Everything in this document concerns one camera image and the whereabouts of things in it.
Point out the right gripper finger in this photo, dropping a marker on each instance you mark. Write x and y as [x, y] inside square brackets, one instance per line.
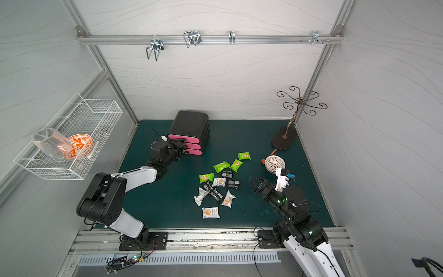
[257, 189]
[258, 182]

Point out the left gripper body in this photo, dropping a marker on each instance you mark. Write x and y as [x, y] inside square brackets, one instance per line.
[176, 149]

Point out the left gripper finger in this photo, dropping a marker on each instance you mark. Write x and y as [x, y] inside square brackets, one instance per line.
[182, 152]
[181, 143]

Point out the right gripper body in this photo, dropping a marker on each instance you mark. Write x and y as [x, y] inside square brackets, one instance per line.
[267, 190]

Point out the black pink drawer cabinet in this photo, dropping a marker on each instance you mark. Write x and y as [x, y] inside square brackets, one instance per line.
[192, 126]

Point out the black cookie packet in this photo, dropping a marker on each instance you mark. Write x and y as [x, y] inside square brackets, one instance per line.
[234, 184]
[227, 174]
[208, 187]
[217, 196]

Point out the white cookie packet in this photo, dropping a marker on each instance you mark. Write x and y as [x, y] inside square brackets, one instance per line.
[211, 213]
[219, 182]
[202, 193]
[228, 200]

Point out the white cookie packet front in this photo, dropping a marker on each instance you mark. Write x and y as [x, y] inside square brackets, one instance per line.
[211, 213]

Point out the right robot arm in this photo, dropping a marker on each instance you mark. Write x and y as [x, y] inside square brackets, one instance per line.
[299, 232]

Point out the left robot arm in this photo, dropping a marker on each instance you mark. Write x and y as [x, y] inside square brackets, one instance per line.
[103, 200]

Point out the white patterned bowl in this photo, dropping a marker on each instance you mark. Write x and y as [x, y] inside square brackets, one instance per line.
[273, 162]

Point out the green cookie packet middle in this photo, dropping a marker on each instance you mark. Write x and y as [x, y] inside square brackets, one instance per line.
[236, 165]

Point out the green cookie packet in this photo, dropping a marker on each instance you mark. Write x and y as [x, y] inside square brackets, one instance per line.
[221, 166]
[236, 165]
[203, 178]
[244, 156]

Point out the green cookie packet far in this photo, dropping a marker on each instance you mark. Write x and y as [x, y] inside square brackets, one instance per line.
[244, 156]

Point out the green cookie packet near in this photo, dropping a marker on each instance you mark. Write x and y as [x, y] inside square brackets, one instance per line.
[203, 178]

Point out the green cookie packet centre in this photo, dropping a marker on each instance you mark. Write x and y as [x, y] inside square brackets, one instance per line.
[221, 166]

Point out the green table mat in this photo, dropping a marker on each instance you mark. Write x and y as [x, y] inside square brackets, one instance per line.
[169, 203]

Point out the black mug tree stand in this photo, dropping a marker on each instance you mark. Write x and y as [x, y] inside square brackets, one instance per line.
[285, 136]

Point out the orange patterned bowl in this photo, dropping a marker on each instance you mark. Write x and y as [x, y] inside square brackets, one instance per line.
[81, 146]

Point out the metal hook left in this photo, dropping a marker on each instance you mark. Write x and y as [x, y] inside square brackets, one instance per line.
[155, 49]

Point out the metal hook middle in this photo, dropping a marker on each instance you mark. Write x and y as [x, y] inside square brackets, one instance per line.
[192, 38]

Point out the metal hook small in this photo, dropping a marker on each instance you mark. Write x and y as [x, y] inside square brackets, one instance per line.
[231, 36]

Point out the metal hook right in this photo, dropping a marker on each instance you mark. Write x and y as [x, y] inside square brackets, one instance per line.
[315, 39]

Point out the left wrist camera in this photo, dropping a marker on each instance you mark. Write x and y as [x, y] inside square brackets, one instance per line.
[159, 149]

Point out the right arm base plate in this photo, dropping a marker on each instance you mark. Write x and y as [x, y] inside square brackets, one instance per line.
[269, 239]

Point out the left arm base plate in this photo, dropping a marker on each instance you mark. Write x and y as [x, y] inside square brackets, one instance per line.
[157, 240]

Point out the white wire basket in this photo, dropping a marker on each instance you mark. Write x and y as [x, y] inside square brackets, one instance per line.
[95, 117]

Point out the aluminium cross rail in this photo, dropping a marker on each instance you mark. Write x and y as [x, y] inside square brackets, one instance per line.
[206, 39]

